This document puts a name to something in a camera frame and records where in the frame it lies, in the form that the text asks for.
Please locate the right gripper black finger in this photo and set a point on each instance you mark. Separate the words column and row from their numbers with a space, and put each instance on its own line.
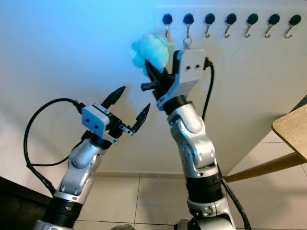
column 154, row 72

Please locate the grey robot leg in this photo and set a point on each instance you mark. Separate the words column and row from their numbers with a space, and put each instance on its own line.
column 183, row 225
column 120, row 227

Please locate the black knob wall hook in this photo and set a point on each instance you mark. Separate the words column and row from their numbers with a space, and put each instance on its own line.
column 188, row 18
column 274, row 19
column 252, row 19
column 230, row 18
column 167, row 19
column 295, row 20
column 209, row 18

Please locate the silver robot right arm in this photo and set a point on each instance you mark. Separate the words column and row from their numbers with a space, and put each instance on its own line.
column 194, row 143

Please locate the black low furniture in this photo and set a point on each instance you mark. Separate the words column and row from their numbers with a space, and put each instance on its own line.
column 19, row 208

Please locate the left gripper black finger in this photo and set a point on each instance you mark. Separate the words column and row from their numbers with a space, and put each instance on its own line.
column 142, row 120
column 115, row 97

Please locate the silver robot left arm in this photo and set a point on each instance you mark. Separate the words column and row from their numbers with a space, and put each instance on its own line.
column 79, row 165

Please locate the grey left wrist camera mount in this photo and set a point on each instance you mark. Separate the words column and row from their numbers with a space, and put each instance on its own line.
column 96, row 120

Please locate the grey robot right leg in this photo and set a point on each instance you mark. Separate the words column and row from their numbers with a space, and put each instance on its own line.
column 183, row 225

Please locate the grey robot left leg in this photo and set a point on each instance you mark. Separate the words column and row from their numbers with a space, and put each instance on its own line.
column 120, row 227

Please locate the light wooden table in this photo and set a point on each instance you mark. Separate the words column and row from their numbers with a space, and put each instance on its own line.
column 292, row 127

